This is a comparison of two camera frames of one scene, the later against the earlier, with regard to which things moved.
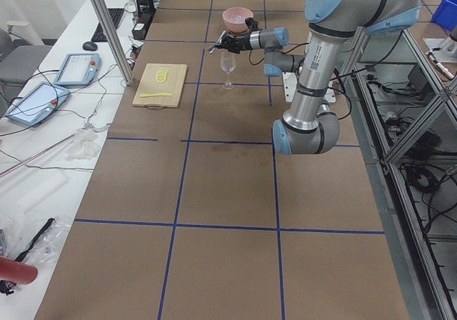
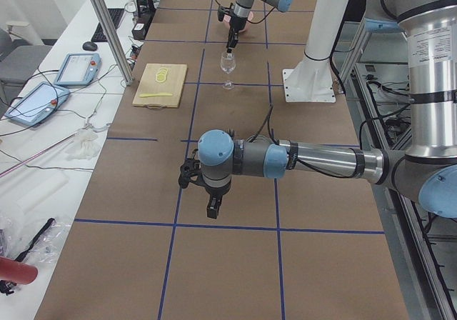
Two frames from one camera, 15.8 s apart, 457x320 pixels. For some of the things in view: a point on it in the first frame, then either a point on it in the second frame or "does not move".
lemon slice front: x=161 y=77 does not move
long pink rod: x=36 y=155 does not move
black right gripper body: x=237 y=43 → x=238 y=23
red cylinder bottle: x=17 y=272 does not move
